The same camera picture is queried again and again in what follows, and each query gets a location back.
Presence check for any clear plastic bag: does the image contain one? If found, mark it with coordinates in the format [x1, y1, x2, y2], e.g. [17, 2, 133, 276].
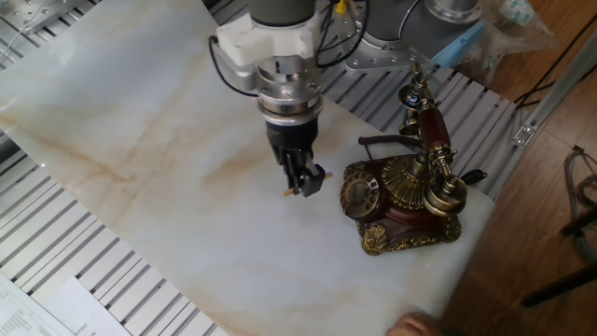
[454, 0, 559, 83]

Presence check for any person bare hand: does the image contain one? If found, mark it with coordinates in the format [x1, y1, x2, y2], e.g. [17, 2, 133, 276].
[385, 312, 444, 336]

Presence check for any aluminium frame bar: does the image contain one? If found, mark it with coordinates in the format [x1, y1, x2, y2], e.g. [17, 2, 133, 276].
[487, 27, 597, 202]

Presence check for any blank white paper sheet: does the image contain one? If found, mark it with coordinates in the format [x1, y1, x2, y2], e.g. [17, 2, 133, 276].
[44, 275, 132, 336]

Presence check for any grey floor cable bundle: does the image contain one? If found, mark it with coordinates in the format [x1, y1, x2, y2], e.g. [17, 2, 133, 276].
[563, 145, 597, 265]

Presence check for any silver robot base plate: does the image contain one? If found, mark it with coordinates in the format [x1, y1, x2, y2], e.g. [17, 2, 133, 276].
[321, 0, 437, 74]

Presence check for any silver perforated metal plate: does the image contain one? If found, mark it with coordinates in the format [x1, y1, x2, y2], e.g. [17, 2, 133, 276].
[0, 0, 99, 35]

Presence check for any maroon brass rotary phone base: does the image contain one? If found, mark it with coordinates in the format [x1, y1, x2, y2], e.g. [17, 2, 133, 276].
[339, 155, 463, 257]

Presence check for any maroon brass phone handset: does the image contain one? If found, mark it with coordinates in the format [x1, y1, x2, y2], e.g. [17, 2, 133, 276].
[397, 62, 468, 218]

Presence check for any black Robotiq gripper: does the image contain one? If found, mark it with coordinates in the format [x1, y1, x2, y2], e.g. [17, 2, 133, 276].
[265, 116, 326, 198]

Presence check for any glossy marble pattern mat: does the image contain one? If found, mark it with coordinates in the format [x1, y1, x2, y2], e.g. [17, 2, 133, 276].
[0, 0, 495, 336]

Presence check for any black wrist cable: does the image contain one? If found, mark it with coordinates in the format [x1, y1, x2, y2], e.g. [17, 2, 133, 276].
[207, 0, 372, 99]

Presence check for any printed paper sheet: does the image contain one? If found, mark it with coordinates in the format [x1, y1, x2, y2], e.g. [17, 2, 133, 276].
[0, 273, 76, 336]

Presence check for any short wooden stick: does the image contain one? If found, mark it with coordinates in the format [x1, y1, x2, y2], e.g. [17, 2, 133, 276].
[282, 172, 335, 197]

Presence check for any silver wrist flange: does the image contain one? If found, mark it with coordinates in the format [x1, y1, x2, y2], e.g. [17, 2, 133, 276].
[256, 55, 324, 127]

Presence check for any white printed wrist mount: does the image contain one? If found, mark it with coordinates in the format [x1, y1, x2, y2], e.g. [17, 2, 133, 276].
[212, 11, 323, 92]

